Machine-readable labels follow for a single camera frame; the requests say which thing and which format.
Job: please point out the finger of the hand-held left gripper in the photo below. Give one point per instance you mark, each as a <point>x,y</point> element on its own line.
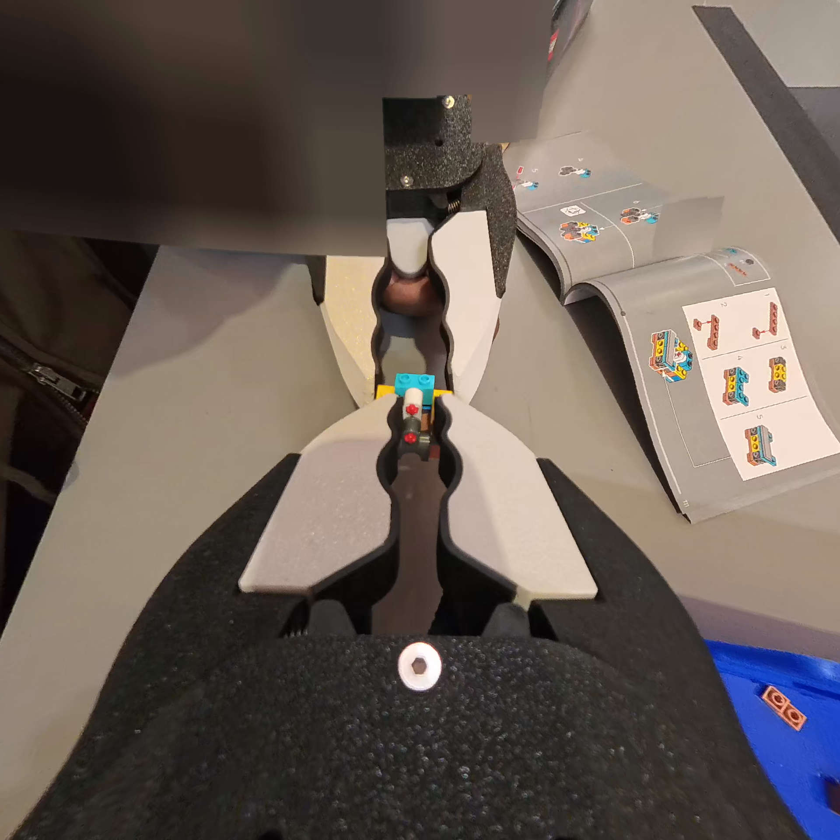
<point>469,289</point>
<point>348,315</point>

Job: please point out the yellow blue brown brick assembly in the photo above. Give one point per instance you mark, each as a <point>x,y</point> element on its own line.
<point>384,392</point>

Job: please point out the blue plastic bin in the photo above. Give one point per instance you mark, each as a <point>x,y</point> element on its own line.
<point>774,774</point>

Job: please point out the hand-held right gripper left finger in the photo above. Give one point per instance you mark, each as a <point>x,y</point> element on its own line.
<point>321,518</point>

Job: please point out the dark printed toy box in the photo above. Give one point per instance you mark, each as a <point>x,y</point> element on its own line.
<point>568,33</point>

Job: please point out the grey instruction booklet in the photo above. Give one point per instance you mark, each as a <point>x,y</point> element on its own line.
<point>623,315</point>

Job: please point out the orange brick plate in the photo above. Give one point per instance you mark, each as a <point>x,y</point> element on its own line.
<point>784,707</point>

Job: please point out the person's brown hoodie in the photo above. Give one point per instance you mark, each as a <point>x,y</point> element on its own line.
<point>46,361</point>

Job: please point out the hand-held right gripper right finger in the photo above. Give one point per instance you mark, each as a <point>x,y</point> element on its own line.
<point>518,525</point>

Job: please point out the teal grey orange brick assembly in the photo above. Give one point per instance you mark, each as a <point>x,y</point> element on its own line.
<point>413,382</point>

